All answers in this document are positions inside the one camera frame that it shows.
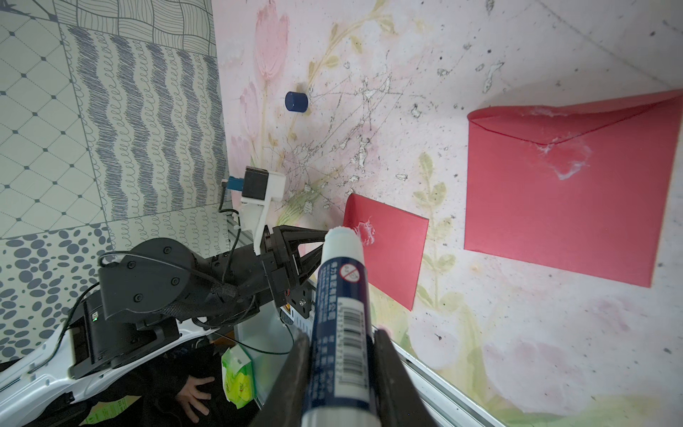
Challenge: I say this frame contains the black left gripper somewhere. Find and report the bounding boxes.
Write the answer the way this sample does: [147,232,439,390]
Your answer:
[260,225,327,320]

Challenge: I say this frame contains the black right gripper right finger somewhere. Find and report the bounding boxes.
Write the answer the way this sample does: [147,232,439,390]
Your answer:
[373,329,437,427]

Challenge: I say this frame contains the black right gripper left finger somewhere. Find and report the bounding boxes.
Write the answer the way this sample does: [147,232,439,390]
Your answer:
[250,334,311,427]

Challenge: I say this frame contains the white blue glue stick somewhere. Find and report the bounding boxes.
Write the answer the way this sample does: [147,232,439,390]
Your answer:
[302,227,381,426]

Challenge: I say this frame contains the red envelope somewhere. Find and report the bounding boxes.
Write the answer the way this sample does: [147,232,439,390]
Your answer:
[464,91,682,288]
[343,193,429,311]

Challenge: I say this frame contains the dark blue glue cap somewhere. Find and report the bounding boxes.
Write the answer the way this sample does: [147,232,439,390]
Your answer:
[285,92,309,113]

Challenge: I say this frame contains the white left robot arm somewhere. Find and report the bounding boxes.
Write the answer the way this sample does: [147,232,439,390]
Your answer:
[1,226,325,426]

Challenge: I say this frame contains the green tissue packet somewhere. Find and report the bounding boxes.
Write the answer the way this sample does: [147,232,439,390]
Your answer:
[221,344,256,409]

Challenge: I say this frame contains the person in black clothes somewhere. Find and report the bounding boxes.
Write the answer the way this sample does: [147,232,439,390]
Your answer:
[31,340,260,426]

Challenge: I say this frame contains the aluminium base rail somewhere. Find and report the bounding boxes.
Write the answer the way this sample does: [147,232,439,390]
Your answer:
[391,340,503,427]

